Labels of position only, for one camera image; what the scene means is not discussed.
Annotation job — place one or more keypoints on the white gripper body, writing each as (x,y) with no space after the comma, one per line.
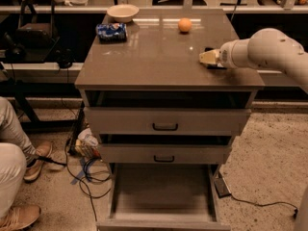
(224,56)

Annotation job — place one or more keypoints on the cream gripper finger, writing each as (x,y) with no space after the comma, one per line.
(209,57)

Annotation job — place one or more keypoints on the blue rxbar blueberry wrapper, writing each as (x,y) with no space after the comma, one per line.
(213,66)

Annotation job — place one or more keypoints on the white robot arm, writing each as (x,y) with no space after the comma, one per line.
(266,49)

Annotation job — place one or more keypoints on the grey drawer cabinet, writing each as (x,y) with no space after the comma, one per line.
(158,67)

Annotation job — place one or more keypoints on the middle grey drawer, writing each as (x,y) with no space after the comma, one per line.
(170,154)

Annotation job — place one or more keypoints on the top grey drawer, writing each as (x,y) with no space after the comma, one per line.
(163,121)

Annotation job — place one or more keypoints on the open bottom grey drawer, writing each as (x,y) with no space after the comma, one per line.
(162,197)

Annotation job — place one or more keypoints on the orange fruit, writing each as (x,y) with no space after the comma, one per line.
(184,25)

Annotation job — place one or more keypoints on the white bowl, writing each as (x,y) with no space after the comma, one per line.
(123,13)

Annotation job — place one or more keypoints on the blue pepsi can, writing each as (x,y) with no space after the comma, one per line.
(111,32)

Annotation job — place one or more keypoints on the black power adapter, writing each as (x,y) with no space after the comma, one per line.
(222,188)

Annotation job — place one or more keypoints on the black headphones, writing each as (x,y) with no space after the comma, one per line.
(64,58)

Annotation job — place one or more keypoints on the crumpled snack bag floor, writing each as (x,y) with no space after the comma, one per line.
(87,144)

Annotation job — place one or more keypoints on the tan sneaker upper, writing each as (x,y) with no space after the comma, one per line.
(33,170)

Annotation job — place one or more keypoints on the tan sneaker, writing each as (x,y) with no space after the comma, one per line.
(18,217)
(33,170)

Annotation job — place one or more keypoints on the person leg beige trousers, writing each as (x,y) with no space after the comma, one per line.
(12,132)

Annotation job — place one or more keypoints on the tan sneaker lower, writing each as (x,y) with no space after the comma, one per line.
(18,217)

